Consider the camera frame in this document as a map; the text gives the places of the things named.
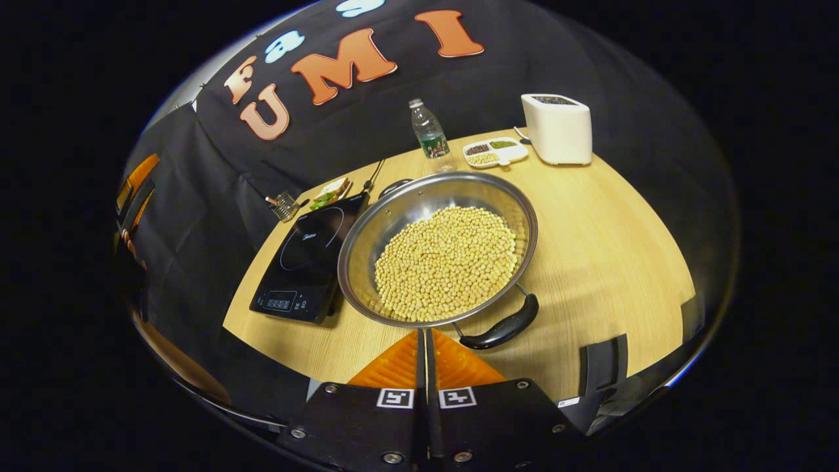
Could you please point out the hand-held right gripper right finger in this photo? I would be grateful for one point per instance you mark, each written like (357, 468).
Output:
(498, 426)

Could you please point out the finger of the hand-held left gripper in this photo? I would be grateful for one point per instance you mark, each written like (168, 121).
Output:
(144, 174)

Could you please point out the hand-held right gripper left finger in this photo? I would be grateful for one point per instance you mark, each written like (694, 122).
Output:
(367, 426)

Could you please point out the steel pot with soybeans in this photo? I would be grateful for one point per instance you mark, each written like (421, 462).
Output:
(446, 262)

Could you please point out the black induction cooktop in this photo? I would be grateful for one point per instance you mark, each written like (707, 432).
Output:
(308, 262)

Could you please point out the black backdrop cloth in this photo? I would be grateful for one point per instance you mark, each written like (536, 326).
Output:
(196, 196)

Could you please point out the sandwich on white plate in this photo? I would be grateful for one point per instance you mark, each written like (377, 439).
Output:
(331, 193)

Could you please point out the white divided dish with beans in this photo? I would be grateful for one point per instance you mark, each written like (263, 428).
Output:
(495, 153)

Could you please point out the clear plastic water bottle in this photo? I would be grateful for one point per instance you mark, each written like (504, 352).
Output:
(429, 134)

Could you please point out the white toaster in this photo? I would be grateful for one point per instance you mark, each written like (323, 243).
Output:
(557, 134)

